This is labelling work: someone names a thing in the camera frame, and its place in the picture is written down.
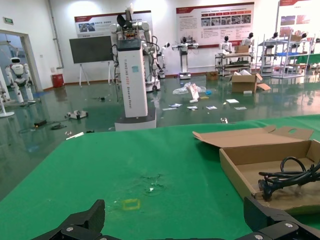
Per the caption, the wall poster with photo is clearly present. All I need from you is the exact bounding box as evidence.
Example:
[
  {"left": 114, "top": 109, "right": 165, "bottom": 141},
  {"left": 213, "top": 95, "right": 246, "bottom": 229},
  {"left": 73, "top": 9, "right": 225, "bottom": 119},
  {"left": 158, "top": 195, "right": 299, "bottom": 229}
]
[{"left": 74, "top": 10, "right": 153, "bottom": 38}]

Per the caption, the open cardboard box torn rim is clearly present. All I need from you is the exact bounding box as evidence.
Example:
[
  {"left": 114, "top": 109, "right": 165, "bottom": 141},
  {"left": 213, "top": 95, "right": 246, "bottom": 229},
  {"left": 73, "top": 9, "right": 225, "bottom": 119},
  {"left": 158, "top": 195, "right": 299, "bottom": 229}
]
[{"left": 192, "top": 125, "right": 320, "bottom": 216}]

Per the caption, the red bin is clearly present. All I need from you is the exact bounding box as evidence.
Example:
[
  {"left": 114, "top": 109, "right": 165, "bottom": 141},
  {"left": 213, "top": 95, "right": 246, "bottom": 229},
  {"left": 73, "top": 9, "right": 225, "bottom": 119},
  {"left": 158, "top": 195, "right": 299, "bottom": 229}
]
[{"left": 51, "top": 73, "right": 65, "bottom": 88}]

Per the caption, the white device on floor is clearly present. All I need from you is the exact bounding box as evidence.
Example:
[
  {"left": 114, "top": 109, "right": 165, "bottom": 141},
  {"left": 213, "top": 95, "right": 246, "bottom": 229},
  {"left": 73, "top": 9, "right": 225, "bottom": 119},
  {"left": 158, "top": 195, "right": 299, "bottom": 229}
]
[{"left": 65, "top": 109, "right": 89, "bottom": 120}]

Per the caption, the clear plastic bag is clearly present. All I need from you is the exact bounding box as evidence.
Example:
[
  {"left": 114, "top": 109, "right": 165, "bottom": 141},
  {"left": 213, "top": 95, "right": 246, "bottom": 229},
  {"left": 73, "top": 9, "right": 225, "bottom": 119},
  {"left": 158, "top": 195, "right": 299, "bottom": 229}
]
[{"left": 172, "top": 82, "right": 207, "bottom": 95}]

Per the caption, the low metal shelf rack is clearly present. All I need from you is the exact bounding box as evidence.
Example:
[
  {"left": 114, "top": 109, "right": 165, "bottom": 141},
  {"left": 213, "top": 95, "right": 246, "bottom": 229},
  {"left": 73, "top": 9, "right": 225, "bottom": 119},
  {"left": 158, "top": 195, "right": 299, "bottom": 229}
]
[{"left": 214, "top": 51, "right": 253, "bottom": 77}]

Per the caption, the wall poster with red pictures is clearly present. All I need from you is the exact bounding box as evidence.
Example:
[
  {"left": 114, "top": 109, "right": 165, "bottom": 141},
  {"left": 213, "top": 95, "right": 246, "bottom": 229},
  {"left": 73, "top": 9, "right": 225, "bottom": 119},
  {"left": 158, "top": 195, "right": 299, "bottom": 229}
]
[{"left": 276, "top": 0, "right": 320, "bottom": 41}]

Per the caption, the open cardboard box on floor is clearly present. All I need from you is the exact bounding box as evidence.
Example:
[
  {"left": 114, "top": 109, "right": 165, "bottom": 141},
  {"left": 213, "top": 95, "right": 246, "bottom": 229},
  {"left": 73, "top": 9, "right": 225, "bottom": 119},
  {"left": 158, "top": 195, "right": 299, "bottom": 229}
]
[{"left": 229, "top": 72, "right": 272, "bottom": 94}]

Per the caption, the white floor stand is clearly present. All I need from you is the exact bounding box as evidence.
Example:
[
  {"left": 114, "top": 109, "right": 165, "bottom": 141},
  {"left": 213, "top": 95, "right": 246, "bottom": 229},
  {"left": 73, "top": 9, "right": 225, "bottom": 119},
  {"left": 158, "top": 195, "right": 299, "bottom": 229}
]
[{"left": 0, "top": 67, "right": 15, "bottom": 118}]

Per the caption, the tall white mobile robot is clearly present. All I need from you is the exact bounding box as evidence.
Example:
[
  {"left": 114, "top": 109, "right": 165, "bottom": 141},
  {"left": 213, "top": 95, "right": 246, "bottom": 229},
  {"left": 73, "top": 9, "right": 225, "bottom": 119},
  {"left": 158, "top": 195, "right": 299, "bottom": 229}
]
[{"left": 109, "top": 2, "right": 161, "bottom": 132}]

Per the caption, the grey wall pipe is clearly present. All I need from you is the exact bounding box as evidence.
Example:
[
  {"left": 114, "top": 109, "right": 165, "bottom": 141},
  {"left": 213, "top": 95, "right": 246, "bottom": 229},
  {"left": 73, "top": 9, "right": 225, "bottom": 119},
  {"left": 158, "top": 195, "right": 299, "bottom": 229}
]
[{"left": 48, "top": 0, "right": 65, "bottom": 71}]

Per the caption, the white humanoid robot on pedestal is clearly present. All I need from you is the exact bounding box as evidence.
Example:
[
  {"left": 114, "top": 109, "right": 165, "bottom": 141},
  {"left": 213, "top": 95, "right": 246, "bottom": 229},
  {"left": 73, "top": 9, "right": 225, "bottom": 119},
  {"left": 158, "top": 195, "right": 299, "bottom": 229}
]
[{"left": 172, "top": 36, "right": 200, "bottom": 80}]

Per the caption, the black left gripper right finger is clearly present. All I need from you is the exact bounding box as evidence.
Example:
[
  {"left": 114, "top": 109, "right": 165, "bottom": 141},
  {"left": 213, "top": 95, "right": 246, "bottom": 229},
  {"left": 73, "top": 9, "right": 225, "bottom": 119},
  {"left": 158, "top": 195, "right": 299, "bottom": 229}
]
[{"left": 234, "top": 196, "right": 320, "bottom": 240}]

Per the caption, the dark display screen on stand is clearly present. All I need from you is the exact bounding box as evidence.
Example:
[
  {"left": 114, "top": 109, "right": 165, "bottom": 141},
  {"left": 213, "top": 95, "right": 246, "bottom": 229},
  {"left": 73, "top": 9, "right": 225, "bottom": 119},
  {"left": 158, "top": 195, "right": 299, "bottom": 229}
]
[{"left": 69, "top": 35, "right": 116, "bottom": 87}]

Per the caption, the black power cord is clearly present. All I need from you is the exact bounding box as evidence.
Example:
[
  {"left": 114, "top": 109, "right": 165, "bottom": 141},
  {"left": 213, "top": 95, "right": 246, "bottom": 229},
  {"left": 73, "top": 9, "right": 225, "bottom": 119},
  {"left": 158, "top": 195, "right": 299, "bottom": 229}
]
[{"left": 258, "top": 156, "right": 320, "bottom": 202}]

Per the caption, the small white robot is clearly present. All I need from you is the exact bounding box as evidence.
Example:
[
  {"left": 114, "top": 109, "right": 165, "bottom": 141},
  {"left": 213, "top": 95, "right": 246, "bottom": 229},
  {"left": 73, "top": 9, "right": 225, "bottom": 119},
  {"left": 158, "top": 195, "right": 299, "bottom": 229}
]
[{"left": 157, "top": 42, "right": 171, "bottom": 80}]

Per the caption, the tall metal shelf rack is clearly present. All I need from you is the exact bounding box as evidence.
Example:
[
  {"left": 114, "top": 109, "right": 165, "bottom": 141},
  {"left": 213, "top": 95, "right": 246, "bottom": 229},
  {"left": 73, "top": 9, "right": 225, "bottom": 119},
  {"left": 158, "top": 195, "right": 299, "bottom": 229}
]
[{"left": 257, "top": 34, "right": 313, "bottom": 78}]

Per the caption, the green table cloth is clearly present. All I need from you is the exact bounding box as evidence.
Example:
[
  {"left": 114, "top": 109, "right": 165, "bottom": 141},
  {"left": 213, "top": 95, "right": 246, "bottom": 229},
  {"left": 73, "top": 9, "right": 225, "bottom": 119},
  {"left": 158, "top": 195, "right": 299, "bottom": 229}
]
[{"left": 0, "top": 113, "right": 320, "bottom": 240}]

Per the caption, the wide wall poster red header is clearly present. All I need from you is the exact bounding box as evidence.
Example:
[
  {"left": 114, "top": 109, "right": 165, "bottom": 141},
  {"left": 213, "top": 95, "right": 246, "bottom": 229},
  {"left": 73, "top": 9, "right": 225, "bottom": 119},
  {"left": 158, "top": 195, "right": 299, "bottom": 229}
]
[{"left": 176, "top": 1, "right": 255, "bottom": 48}]

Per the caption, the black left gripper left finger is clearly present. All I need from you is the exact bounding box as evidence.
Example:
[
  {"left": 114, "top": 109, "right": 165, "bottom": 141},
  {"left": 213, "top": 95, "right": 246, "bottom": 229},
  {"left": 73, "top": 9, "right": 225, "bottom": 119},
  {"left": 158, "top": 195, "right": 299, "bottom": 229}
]
[{"left": 32, "top": 199, "right": 106, "bottom": 240}]

